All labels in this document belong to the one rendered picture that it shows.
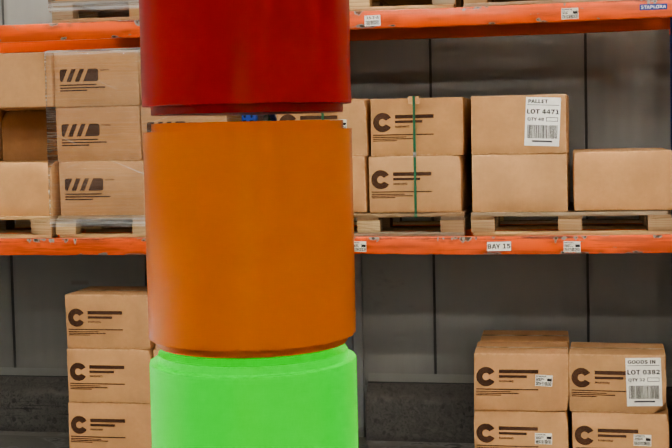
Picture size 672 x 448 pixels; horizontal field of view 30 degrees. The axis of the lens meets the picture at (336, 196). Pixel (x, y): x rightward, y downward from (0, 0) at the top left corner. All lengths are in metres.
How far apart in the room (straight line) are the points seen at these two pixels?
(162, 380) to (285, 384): 0.03
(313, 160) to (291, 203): 0.01
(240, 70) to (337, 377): 0.07
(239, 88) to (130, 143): 7.94
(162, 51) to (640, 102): 8.81
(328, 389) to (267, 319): 0.02
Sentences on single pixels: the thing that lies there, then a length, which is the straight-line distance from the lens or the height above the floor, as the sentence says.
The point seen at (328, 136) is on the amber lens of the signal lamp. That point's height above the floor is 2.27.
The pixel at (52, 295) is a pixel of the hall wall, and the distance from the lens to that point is 9.99.
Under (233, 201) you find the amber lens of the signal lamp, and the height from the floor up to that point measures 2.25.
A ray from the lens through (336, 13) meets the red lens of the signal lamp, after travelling 0.29.
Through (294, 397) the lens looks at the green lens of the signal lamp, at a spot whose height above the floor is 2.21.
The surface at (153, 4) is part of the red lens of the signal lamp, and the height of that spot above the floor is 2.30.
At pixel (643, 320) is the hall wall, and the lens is 9.18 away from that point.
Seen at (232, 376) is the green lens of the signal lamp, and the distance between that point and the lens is 0.28.
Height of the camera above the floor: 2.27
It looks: 3 degrees down
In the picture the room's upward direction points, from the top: 1 degrees counter-clockwise
